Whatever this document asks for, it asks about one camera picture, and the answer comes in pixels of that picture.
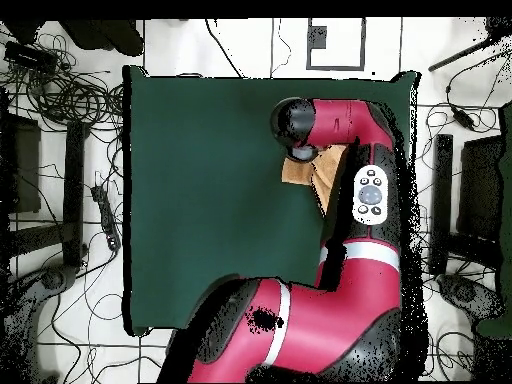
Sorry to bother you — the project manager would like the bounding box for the tan terry towel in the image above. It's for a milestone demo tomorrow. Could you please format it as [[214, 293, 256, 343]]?
[[280, 143, 350, 218]]

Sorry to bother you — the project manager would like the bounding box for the dark flat panel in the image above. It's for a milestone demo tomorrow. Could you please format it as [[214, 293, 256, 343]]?
[[456, 134, 506, 243], [0, 112, 42, 214]]

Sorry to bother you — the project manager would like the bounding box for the dark green tablecloth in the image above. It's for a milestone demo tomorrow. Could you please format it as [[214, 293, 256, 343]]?
[[121, 63, 421, 337]]

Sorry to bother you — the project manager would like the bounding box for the black power strip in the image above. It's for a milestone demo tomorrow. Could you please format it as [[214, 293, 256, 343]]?
[[90, 184, 122, 252]]

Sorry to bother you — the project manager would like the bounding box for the black floor bar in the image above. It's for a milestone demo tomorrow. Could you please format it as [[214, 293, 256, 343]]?
[[62, 120, 88, 268], [429, 133, 455, 276]]

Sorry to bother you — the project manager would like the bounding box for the grey chair base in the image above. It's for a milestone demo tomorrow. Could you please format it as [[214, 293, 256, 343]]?
[[0, 263, 81, 384], [435, 273, 505, 325]]

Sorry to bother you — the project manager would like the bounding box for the person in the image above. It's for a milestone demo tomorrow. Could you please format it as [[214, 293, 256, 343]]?
[[3, 18, 145, 58]]

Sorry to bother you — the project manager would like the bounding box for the black tripod leg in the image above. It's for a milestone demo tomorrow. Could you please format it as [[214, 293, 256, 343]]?
[[426, 17, 512, 73]]

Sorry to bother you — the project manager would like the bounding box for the black power brick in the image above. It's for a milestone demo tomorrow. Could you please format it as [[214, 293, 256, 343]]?
[[3, 40, 60, 71]]

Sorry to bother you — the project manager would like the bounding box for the black floor cable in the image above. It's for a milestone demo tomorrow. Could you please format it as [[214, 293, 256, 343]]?
[[204, 17, 246, 79]]

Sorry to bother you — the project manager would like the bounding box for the black cable tangle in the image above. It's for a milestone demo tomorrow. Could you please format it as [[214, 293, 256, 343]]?
[[0, 31, 125, 133]]

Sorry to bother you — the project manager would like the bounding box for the small black cable adapter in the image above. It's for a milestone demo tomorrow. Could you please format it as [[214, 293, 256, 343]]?
[[451, 108, 478, 132]]

